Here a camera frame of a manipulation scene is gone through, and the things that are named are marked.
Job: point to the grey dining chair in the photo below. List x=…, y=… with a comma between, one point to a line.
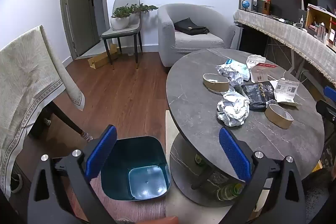
x=123, y=33

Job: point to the side counter with lace cloth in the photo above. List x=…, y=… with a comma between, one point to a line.
x=288, y=35

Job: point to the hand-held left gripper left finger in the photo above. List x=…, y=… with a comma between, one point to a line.
x=101, y=153

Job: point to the round grey marble table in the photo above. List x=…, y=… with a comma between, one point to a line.
x=194, y=98

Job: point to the white plastic bag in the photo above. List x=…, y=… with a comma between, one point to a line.
x=254, y=60

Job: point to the blue white plastic packet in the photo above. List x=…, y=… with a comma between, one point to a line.
x=238, y=65

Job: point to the grey door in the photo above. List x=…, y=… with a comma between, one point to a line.
x=78, y=16

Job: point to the dark wooden table leg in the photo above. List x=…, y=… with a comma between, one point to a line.
x=65, y=116

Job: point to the white leaflet with QR code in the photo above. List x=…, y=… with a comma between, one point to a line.
x=286, y=88

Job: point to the beige patterned tablecloth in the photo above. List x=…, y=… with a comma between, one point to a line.
x=29, y=82

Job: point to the black bag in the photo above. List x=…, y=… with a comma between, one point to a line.
x=189, y=27

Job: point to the black monitor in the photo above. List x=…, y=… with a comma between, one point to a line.
x=284, y=5

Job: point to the grey armchair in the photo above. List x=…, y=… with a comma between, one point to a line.
x=199, y=43

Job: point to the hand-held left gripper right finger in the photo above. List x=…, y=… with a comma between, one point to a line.
x=233, y=155

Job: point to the potted bonsai plant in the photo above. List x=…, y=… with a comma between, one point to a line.
x=120, y=22

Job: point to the green glass bottle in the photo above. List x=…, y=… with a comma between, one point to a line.
x=199, y=159

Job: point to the dark shoe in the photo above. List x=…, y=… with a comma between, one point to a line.
x=16, y=184

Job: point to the white paper ball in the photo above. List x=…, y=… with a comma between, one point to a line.
x=231, y=74
x=232, y=112

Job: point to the black plastic packet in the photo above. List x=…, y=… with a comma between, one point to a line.
x=258, y=95

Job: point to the flat cardboard box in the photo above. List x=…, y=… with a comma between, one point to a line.
x=99, y=60

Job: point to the dark brown box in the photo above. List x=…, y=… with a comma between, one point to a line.
x=262, y=6

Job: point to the red header card package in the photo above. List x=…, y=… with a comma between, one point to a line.
x=265, y=74

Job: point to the teal trash bin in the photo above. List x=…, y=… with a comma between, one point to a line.
x=147, y=182

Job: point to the small blue globe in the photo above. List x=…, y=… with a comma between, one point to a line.
x=245, y=3

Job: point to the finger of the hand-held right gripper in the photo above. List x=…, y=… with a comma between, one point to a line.
x=326, y=109
x=330, y=91

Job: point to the clear plastic film piece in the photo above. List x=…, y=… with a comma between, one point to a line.
x=231, y=94

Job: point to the wooden desk organiser box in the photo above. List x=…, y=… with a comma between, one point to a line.
x=313, y=16

